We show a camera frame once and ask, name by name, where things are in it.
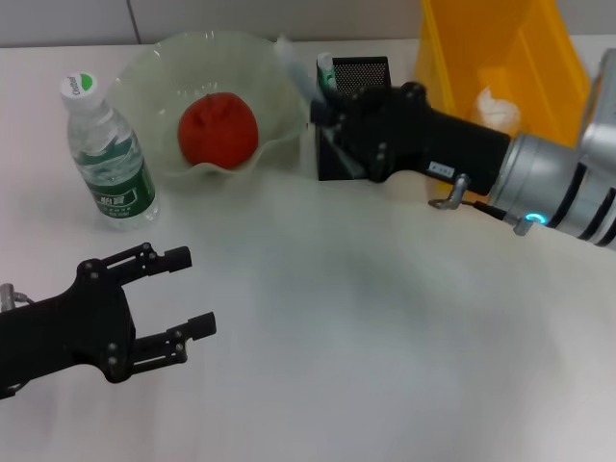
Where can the black mesh pen holder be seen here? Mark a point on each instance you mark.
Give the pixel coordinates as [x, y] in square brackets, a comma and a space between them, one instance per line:
[361, 72]

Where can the red tomato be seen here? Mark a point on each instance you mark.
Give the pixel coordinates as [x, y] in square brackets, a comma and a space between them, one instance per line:
[216, 130]

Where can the white paper ball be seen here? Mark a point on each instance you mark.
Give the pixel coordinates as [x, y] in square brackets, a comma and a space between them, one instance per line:
[495, 110]

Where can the frosted glass fruit plate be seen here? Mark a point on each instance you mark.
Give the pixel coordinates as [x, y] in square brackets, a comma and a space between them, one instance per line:
[154, 86]

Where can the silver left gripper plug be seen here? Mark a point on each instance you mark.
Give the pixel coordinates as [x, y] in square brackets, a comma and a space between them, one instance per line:
[7, 296]

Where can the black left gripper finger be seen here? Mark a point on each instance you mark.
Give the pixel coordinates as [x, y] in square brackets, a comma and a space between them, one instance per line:
[202, 325]
[177, 260]

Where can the grey glitter pen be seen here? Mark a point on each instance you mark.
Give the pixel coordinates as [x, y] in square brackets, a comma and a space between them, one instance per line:
[300, 72]

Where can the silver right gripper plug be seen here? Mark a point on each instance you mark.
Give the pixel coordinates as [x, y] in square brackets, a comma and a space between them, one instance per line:
[459, 190]

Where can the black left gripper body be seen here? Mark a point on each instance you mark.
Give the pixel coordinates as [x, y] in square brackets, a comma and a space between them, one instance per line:
[62, 332]

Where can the yellow plastic storage bin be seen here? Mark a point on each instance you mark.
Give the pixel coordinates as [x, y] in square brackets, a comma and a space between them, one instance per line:
[447, 58]

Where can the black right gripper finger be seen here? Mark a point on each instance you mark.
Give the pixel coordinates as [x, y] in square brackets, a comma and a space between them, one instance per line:
[332, 110]
[349, 154]

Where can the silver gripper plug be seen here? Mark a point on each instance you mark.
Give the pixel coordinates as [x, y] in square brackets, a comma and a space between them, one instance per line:
[459, 190]
[7, 296]

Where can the green plastic pen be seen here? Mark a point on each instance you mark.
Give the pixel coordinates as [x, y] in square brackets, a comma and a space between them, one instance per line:
[327, 72]

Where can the clear water bottle green label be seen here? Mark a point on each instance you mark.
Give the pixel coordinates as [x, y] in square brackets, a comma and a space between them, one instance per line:
[120, 192]

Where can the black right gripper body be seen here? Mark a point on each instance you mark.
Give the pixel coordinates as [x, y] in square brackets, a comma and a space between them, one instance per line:
[423, 135]

